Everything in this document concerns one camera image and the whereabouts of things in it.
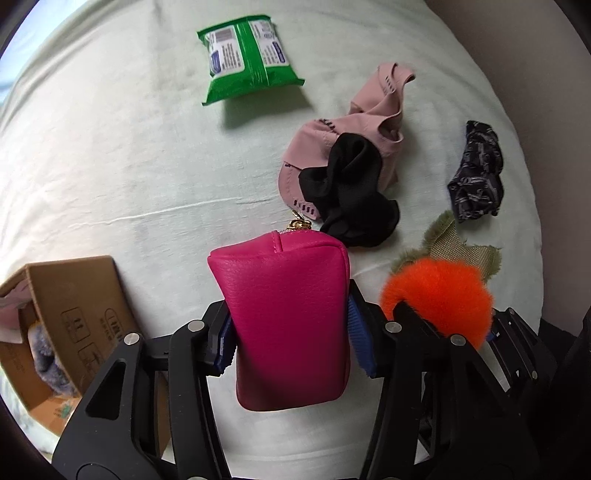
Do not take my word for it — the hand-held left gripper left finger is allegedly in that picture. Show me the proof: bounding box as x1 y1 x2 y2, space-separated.
52 301 237 480

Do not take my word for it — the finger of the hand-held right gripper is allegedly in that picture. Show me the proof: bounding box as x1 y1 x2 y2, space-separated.
485 306 557 398

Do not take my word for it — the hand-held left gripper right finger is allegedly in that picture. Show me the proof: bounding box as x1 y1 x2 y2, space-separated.
347 278 542 480

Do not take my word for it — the magenta leather zip pouch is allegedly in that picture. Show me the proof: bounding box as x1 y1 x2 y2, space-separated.
207 210 352 412

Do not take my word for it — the orange fluffy pom-pom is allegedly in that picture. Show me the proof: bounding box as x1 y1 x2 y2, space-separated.
379 258 494 348

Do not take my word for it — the brown cardboard box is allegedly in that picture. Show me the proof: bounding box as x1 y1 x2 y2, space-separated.
0 255 172 459

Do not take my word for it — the pale pink soft item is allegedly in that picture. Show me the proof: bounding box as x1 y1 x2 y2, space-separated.
0 282 37 343

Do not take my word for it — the olive green frayed cloth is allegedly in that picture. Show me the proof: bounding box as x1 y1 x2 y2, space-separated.
390 210 502 280

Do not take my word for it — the black scrunchie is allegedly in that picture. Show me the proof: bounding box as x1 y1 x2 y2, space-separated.
297 133 400 248

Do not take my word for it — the dark navy patterned scrunchie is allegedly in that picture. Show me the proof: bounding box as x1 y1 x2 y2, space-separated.
447 120 505 223

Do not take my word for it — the grey furry plush item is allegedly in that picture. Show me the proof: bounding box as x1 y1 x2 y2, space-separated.
27 322 83 398

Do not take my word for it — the pale green bed sheet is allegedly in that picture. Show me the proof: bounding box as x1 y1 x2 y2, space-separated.
0 0 546 468

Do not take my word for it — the pink stitched cloth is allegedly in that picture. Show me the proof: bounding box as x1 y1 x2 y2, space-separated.
278 63 416 220

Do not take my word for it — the green wet wipes packet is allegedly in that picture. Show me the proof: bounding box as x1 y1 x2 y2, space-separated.
197 15 306 107

